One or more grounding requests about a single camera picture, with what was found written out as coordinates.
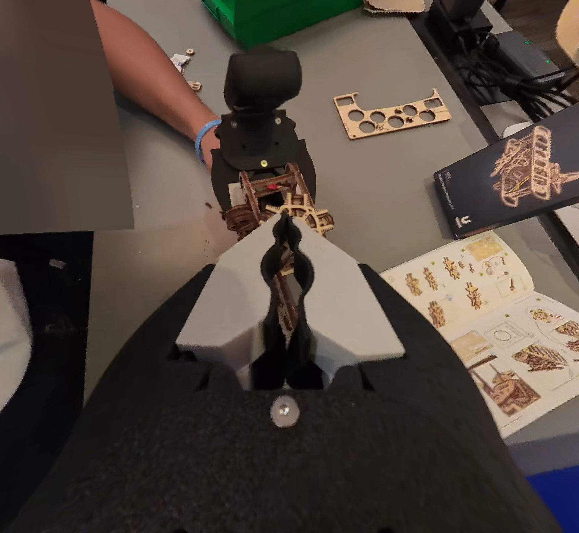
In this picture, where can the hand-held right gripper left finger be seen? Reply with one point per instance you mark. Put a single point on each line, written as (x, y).
(221, 307)

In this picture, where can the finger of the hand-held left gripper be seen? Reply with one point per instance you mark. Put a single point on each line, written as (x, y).
(235, 194)

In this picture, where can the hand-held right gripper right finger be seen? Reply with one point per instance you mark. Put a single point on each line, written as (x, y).
(353, 307)

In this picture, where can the wooden biplane model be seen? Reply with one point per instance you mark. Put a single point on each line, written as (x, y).
(253, 189)

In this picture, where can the wooden radial engine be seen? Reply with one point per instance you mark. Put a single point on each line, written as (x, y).
(312, 216)

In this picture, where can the person's left forearm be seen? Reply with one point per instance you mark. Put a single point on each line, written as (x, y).
(149, 76)

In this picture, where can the person's left hand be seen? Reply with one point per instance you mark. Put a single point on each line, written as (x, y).
(210, 153)

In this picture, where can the small white scrap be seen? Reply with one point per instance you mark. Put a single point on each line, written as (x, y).
(180, 62)

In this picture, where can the instruction booklet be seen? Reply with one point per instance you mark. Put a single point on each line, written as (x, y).
(475, 316)

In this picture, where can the black model kit box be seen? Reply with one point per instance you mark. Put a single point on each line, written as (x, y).
(475, 189)

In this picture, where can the wooden sheet with round holes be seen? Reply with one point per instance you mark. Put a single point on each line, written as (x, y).
(445, 113)

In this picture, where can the person's white t-shirt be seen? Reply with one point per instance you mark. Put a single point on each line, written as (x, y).
(13, 329)

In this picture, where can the blue plastic bin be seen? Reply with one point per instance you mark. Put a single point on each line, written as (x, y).
(556, 497)

